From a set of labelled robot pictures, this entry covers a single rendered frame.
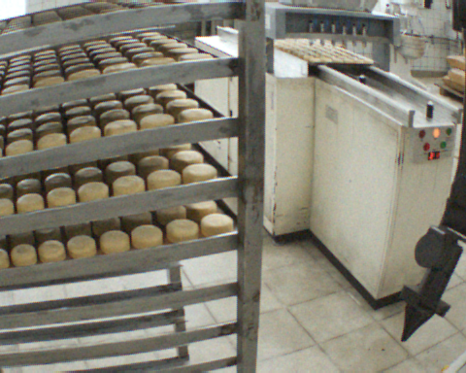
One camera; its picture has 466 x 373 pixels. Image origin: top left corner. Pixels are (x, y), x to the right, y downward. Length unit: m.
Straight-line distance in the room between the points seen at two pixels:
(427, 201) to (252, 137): 1.45
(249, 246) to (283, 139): 1.68
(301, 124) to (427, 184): 0.73
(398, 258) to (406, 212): 0.21
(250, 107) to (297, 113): 1.73
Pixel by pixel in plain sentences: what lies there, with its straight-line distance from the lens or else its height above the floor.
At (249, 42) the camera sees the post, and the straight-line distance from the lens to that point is 0.75.
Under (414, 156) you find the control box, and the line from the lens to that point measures 1.98.
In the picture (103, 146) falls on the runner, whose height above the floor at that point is 1.14.
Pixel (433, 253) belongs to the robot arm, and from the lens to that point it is 0.87.
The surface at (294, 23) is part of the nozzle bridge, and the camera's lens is 2.49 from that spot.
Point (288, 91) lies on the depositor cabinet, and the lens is 2.45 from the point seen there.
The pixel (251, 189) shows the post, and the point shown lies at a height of 1.06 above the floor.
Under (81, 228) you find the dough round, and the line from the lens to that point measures 0.91.
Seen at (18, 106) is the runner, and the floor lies 1.23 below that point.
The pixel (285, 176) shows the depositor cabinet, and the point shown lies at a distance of 2.58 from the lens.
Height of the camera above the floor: 1.40
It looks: 24 degrees down
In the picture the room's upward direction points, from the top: straight up
